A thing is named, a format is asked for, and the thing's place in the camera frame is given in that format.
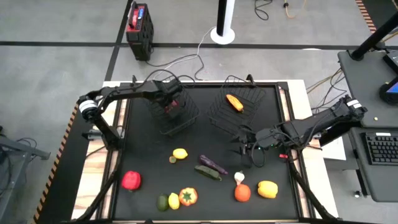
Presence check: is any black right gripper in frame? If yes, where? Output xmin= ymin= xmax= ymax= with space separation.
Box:
xmin=230 ymin=126 xmax=280 ymax=169

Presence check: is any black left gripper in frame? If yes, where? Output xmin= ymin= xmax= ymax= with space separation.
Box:
xmin=152 ymin=78 xmax=188 ymax=121

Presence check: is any dark red apple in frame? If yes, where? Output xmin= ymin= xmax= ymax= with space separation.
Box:
xmin=164 ymin=100 xmax=180 ymax=114

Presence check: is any purple eggplant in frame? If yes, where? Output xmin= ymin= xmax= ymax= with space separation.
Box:
xmin=198 ymin=154 xmax=229 ymax=175

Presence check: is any orange yellow corn cob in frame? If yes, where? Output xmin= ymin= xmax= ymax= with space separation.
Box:
xmin=225 ymin=93 xmax=244 ymax=113

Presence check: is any round orange fruit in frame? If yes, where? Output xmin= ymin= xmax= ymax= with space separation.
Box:
xmin=234 ymin=184 xmax=252 ymax=203

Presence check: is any yellow lemon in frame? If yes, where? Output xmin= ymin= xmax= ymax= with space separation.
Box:
xmin=168 ymin=192 xmax=181 ymax=211
xmin=172 ymin=147 xmax=189 ymax=161

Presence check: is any yellow bell pepper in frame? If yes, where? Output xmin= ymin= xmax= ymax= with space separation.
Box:
xmin=257 ymin=179 xmax=279 ymax=198

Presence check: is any red bell pepper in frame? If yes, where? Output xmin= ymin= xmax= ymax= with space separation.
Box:
xmin=121 ymin=170 xmax=142 ymax=192

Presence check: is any white garlic bulb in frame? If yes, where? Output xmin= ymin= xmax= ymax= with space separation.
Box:
xmin=233 ymin=170 xmax=246 ymax=186

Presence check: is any long green chili pepper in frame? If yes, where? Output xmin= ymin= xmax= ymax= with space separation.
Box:
xmin=194 ymin=164 xmax=223 ymax=182

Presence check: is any black table mat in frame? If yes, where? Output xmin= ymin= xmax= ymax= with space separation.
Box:
xmin=113 ymin=83 xmax=299 ymax=221

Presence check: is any red black battery box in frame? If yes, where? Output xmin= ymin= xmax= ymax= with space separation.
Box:
xmin=125 ymin=1 xmax=155 ymax=62

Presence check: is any white paper sheet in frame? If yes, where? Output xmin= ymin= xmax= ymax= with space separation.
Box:
xmin=322 ymin=136 xmax=347 ymax=161

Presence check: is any green avocado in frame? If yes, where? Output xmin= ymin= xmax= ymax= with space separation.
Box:
xmin=156 ymin=194 xmax=169 ymax=213

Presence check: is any black white pole round base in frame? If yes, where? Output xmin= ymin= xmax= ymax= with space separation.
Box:
xmin=210 ymin=0 xmax=236 ymax=45

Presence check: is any black hazard-striped floor mat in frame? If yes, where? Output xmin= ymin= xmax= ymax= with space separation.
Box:
xmin=30 ymin=98 xmax=100 ymax=224
xmin=355 ymin=0 xmax=398 ymax=35

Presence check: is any grey side desk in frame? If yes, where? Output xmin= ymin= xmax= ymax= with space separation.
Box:
xmin=337 ymin=49 xmax=398 ymax=129

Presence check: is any black keyboard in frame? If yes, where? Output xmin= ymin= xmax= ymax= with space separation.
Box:
xmin=364 ymin=132 xmax=398 ymax=166

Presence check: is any grey keyboard desk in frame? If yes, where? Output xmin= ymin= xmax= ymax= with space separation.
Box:
xmin=348 ymin=126 xmax=398 ymax=203

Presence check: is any black monitor blue screen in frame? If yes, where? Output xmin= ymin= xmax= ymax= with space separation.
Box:
xmin=378 ymin=76 xmax=398 ymax=106

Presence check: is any grey metal stand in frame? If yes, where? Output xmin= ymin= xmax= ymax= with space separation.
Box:
xmin=0 ymin=124 xmax=51 ymax=224

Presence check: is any black flat device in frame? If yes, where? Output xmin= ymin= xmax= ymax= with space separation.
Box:
xmin=382 ymin=51 xmax=398 ymax=75

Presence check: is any black wire basket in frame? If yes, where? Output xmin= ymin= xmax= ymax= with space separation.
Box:
xmin=206 ymin=74 xmax=267 ymax=138
xmin=140 ymin=74 xmax=201 ymax=138

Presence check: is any black aluminium table frame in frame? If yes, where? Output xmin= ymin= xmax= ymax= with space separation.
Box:
xmin=71 ymin=74 xmax=343 ymax=224

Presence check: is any white floor cable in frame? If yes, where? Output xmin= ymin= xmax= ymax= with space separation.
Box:
xmin=152 ymin=26 xmax=217 ymax=81

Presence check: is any yellow floor cable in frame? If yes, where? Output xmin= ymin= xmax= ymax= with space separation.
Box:
xmin=306 ymin=68 xmax=343 ymax=94
xmin=282 ymin=0 xmax=307 ymax=19

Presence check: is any black looped floor cable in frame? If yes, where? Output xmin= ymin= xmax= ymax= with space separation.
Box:
xmin=254 ymin=0 xmax=274 ymax=21

